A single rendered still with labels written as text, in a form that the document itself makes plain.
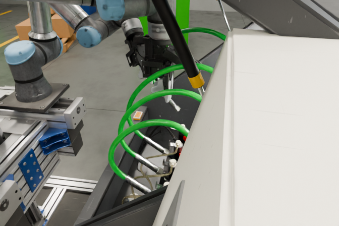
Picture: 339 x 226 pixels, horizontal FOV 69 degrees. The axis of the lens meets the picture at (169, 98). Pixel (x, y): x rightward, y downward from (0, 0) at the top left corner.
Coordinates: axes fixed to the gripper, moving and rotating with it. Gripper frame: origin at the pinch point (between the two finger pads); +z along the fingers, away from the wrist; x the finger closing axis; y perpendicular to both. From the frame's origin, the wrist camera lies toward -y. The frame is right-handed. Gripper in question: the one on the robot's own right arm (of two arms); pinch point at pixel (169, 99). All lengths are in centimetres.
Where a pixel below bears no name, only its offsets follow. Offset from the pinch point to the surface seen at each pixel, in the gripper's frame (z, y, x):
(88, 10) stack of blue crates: 112, 327, -531
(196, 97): -12.3, -9.9, 16.6
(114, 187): 32.7, 17.4, 12.2
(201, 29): -20.6, -7.8, -6.3
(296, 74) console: -34, -19, 46
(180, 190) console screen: -23, -12, 50
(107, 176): 26.3, 19.1, 12.8
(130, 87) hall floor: 122, 96, -199
